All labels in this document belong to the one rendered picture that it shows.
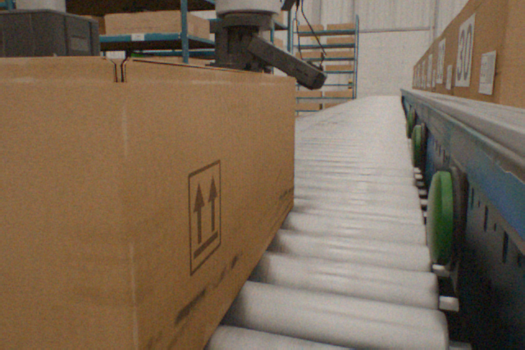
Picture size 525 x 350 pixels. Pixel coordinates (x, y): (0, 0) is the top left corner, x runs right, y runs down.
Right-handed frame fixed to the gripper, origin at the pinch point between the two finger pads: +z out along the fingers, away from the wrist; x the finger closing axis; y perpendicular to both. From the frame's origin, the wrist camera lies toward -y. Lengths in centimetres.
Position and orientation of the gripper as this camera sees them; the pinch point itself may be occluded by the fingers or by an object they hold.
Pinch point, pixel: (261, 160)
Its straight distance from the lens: 60.6
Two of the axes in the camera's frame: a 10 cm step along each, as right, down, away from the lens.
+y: -9.5, -0.5, 3.0
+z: 0.0, 9.9, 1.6
